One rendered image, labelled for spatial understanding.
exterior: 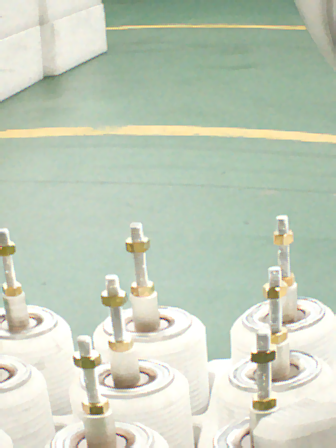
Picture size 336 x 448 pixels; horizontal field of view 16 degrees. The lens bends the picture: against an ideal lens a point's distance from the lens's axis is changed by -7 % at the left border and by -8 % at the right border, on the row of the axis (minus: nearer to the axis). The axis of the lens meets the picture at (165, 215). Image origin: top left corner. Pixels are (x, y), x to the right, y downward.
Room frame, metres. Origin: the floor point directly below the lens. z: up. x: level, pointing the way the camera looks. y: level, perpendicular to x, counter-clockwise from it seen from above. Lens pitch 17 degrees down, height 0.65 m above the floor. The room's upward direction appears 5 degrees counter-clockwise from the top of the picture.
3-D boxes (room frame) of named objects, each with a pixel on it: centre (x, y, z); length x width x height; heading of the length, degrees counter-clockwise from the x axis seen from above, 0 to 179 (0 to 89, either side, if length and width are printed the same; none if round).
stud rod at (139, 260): (0.97, 0.02, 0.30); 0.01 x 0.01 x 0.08; 13
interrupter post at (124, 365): (0.86, 0.04, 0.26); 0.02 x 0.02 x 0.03
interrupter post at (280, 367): (0.84, -0.07, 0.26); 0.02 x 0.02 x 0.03
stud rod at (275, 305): (0.84, -0.07, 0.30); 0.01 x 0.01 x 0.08; 14
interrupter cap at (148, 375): (0.86, 0.04, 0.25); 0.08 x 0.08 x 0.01
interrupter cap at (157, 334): (0.97, 0.02, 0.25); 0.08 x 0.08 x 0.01
